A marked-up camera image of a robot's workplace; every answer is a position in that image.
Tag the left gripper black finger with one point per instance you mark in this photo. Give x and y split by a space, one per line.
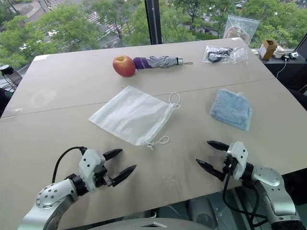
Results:
123 175
112 153

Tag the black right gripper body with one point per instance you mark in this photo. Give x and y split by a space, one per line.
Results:
229 164

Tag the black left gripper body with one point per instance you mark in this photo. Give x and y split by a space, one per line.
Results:
102 178

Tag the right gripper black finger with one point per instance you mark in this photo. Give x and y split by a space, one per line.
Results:
218 145
211 169

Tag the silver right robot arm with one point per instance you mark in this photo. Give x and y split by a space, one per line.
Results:
273 189

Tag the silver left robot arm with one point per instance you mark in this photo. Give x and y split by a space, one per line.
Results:
51 195

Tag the light blue folded towel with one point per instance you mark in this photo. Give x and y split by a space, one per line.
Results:
231 109

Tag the clear bag with black item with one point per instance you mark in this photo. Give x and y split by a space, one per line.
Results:
219 54

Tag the clear zip bag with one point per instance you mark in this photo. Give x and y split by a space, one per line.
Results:
241 28

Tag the dark rounded shape under table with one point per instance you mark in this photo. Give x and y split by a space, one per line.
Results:
204 213

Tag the red yellow apple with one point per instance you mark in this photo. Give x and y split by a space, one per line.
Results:
124 66

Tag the grey purple folded umbrella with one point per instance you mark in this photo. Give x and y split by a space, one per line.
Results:
158 62

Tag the dark side counter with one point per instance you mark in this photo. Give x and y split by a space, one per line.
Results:
292 72

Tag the small open cardboard box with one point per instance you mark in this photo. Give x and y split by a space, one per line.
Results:
266 50

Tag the white folded cloth pile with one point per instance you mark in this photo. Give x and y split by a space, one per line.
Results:
279 52

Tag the small white charger device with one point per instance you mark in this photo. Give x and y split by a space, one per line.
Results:
293 54

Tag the round black stand object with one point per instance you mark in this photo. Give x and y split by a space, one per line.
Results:
6 70

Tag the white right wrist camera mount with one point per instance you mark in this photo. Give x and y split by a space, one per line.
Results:
238 158

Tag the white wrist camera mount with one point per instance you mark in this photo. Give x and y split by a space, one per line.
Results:
238 158
90 165

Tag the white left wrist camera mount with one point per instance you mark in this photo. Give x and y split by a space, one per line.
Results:
90 165

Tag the black window frame post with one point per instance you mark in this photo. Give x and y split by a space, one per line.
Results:
154 21

